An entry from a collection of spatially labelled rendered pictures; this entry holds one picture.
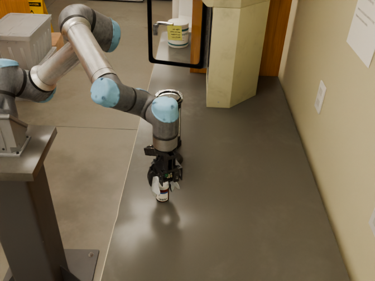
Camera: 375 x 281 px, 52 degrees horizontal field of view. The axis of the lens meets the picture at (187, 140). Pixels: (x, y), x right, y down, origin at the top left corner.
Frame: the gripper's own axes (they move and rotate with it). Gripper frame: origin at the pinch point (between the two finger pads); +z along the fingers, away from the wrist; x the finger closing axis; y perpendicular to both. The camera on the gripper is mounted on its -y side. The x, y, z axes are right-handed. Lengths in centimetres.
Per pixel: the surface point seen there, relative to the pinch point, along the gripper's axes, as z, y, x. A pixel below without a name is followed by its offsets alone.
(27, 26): 32, -278, -3
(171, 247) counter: 3.9, 20.2, -6.5
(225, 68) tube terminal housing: -16, -43, 51
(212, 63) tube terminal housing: -19, -46, 46
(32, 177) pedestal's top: 6, -33, -38
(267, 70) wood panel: 1, -62, 92
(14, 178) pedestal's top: 6, -36, -43
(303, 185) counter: 4, 17, 49
